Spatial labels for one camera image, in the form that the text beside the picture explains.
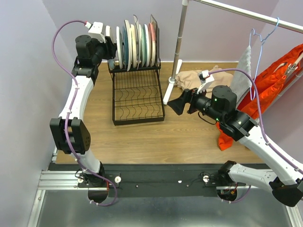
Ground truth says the black wire dish rack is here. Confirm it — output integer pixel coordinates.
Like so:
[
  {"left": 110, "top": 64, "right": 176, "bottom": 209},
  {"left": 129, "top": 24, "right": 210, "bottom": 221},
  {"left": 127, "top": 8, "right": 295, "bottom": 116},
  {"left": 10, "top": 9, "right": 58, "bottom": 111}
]
[{"left": 108, "top": 25, "right": 165, "bottom": 126}]

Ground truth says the aluminium rail frame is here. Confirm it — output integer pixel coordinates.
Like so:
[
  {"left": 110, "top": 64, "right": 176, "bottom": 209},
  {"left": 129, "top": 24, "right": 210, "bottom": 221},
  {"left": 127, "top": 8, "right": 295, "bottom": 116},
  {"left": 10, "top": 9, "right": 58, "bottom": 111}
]
[{"left": 26, "top": 62, "right": 303, "bottom": 227}]

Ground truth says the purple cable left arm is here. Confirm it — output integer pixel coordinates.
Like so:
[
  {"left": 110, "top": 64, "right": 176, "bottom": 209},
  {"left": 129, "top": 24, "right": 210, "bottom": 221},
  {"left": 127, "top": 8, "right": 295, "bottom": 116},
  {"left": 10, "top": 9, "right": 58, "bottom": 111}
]
[{"left": 52, "top": 20, "right": 118, "bottom": 207}]

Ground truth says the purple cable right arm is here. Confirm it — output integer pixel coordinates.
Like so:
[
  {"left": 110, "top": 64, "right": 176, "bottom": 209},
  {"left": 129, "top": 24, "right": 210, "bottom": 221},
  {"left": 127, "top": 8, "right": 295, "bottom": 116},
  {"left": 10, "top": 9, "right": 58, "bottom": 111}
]
[{"left": 208, "top": 68, "right": 303, "bottom": 204}]

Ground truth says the mint green plate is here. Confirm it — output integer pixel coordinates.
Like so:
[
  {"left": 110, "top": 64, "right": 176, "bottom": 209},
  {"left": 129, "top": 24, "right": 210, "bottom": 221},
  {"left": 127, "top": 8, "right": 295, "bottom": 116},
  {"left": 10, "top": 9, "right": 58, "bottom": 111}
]
[{"left": 142, "top": 25, "right": 146, "bottom": 66}]

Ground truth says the orange garment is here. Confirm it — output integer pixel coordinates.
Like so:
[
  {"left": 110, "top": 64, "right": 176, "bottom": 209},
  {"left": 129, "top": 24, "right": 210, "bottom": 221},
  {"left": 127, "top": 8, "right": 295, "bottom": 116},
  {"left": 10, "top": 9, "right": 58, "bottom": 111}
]
[{"left": 216, "top": 44, "right": 303, "bottom": 151}]

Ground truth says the white blue striped plate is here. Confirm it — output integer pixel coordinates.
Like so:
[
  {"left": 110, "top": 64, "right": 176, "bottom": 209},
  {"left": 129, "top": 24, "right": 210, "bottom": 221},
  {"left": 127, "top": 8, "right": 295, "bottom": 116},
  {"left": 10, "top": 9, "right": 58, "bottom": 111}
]
[{"left": 116, "top": 26, "right": 124, "bottom": 69}]

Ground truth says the beige cloth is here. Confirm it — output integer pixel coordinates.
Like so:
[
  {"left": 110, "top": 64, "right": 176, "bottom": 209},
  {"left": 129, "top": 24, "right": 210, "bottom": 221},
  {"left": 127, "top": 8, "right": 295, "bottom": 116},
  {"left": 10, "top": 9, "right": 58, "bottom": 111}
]
[{"left": 175, "top": 70, "right": 233, "bottom": 98}]

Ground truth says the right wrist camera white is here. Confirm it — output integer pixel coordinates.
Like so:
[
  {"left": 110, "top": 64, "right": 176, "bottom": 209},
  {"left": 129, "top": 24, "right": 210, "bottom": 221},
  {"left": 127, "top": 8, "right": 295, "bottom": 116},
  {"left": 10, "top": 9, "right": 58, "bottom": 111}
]
[{"left": 197, "top": 70, "right": 214, "bottom": 94}]

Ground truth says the cream blue leaf plate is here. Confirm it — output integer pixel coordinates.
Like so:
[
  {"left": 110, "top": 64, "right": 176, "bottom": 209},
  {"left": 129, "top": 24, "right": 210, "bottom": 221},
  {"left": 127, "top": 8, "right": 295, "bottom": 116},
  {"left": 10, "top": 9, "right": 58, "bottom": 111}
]
[{"left": 105, "top": 25, "right": 113, "bottom": 41}]

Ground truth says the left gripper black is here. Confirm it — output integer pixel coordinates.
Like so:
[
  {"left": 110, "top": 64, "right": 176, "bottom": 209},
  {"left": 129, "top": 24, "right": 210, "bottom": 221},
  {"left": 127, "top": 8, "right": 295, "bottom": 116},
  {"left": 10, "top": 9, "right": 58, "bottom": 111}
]
[{"left": 91, "top": 36, "right": 118, "bottom": 64}]

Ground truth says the blue wire hanger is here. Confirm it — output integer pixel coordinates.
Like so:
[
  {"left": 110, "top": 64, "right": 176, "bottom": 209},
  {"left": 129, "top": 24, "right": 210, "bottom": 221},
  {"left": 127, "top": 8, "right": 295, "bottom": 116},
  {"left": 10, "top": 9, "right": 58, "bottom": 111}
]
[{"left": 249, "top": 17, "right": 280, "bottom": 101}]

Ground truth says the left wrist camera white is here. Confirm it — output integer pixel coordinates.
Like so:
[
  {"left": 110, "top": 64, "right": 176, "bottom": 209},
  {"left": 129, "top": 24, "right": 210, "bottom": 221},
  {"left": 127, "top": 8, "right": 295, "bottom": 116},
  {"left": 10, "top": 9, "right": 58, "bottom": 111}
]
[{"left": 85, "top": 21, "right": 106, "bottom": 43}]

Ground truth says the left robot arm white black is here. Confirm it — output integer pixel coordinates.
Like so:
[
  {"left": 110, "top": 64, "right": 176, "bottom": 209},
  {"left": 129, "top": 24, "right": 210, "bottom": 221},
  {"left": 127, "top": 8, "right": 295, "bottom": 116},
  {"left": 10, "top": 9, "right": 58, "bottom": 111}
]
[{"left": 50, "top": 35, "right": 116, "bottom": 187}]

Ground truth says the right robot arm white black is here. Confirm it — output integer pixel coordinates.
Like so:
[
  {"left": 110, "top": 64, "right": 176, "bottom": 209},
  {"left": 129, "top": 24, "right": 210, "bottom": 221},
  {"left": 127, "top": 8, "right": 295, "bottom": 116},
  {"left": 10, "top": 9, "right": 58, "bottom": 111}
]
[{"left": 168, "top": 86, "right": 303, "bottom": 207}]

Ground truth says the grey cloth on hanger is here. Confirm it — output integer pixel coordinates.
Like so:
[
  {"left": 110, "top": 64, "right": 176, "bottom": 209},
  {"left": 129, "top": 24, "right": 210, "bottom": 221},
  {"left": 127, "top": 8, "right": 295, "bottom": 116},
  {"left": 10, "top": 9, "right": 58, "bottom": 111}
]
[{"left": 230, "top": 45, "right": 251, "bottom": 106}]

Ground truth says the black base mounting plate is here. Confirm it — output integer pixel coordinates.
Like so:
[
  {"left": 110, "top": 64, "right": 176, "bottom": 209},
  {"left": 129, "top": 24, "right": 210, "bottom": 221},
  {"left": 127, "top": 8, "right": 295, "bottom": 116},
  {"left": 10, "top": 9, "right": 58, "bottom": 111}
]
[{"left": 78, "top": 163, "right": 251, "bottom": 198}]

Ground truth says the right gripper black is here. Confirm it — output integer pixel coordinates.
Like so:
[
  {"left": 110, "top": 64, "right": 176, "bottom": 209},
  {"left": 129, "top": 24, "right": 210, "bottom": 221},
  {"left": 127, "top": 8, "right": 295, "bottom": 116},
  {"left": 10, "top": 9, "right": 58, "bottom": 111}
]
[{"left": 167, "top": 83, "right": 224, "bottom": 122}]

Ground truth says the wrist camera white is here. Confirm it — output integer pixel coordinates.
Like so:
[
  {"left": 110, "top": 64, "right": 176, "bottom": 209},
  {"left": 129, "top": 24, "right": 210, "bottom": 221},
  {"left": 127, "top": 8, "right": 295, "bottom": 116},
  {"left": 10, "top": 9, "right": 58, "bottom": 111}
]
[
  {"left": 85, "top": 21, "right": 106, "bottom": 43},
  {"left": 197, "top": 70, "right": 214, "bottom": 94}
]

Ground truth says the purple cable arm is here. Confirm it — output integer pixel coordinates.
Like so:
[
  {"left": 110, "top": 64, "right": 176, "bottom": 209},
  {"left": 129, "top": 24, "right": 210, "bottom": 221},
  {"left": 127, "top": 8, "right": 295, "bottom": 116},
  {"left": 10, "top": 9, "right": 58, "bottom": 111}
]
[
  {"left": 208, "top": 68, "right": 303, "bottom": 204},
  {"left": 52, "top": 20, "right": 118, "bottom": 207}
]

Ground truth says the teal scalloped plate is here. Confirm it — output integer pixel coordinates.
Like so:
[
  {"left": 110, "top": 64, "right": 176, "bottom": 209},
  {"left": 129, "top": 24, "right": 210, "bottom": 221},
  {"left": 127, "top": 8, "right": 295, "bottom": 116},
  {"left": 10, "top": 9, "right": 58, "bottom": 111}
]
[{"left": 123, "top": 27, "right": 129, "bottom": 68}]

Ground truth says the large white black-rimmed plate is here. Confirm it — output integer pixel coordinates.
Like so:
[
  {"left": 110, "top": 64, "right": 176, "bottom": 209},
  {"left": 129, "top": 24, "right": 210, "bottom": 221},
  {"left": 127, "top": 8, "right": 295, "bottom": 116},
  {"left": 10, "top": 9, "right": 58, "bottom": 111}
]
[{"left": 124, "top": 20, "right": 133, "bottom": 71}]

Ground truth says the pink plate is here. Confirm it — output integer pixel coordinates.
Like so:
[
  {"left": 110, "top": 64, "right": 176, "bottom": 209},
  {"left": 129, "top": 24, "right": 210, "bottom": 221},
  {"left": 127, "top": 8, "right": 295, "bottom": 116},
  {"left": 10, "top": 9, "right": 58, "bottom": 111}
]
[{"left": 148, "top": 23, "right": 156, "bottom": 67}]

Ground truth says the silver clothes rack stand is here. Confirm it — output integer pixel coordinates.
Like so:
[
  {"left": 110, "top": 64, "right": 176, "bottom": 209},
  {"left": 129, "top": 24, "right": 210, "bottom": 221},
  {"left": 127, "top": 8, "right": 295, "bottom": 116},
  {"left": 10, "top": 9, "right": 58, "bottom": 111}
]
[{"left": 163, "top": 0, "right": 303, "bottom": 105}]

